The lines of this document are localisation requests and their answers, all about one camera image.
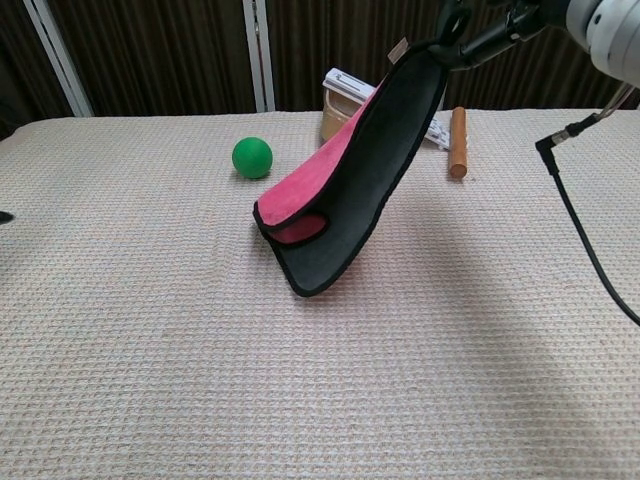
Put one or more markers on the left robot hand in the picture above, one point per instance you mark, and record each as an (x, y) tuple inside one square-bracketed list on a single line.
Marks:
[(5, 217)]

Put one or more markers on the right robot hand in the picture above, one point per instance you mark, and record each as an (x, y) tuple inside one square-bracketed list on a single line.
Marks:
[(487, 42)]

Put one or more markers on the pink and black cloth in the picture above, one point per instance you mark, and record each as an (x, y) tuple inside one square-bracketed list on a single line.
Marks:
[(370, 175)]

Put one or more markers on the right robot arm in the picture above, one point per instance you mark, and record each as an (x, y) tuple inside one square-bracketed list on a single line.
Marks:
[(620, 40)]

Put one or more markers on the white flat slicer board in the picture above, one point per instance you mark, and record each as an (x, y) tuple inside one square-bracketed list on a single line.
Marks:
[(345, 82)]

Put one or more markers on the beige woven table cover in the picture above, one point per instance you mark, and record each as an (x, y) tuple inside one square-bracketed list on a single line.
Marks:
[(320, 375)]

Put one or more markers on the wooden rolling pin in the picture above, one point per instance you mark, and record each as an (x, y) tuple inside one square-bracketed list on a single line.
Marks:
[(458, 145)]

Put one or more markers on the beige plastic basket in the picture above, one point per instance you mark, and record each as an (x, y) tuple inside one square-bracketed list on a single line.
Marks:
[(337, 120)]

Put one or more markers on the dark pleated curtain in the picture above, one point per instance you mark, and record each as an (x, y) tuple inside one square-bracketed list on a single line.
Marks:
[(150, 50)]

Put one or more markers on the green ball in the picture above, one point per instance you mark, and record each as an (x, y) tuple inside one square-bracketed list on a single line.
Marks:
[(252, 157)]

